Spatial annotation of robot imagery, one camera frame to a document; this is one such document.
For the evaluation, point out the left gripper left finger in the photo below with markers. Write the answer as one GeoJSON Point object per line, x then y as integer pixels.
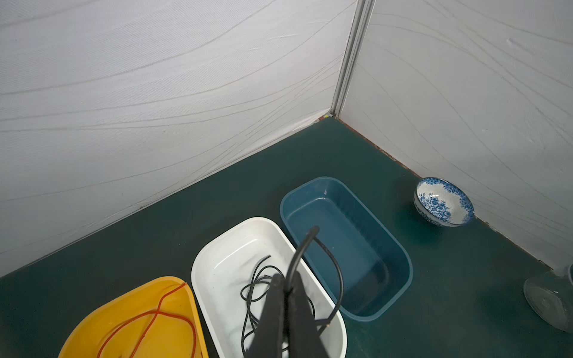
{"type": "Point", "coordinates": [269, 334]}

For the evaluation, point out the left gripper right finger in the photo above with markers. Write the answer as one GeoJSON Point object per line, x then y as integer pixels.
{"type": "Point", "coordinates": [301, 330]}

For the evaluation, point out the white plastic tray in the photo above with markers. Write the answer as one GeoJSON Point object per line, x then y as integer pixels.
{"type": "Point", "coordinates": [231, 278]}

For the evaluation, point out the yellow plastic tray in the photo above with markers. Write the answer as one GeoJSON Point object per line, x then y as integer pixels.
{"type": "Point", "coordinates": [158, 319]}

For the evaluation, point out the blue plastic tray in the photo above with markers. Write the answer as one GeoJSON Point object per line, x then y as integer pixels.
{"type": "Point", "coordinates": [356, 259]}

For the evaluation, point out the blue white ceramic bowl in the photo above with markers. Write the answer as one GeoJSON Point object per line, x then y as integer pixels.
{"type": "Point", "coordinates": [443, 204]}

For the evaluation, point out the green lid glass jar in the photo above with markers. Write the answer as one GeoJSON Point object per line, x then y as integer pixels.
{"type": "Point", "coordinates": [550, 296]}

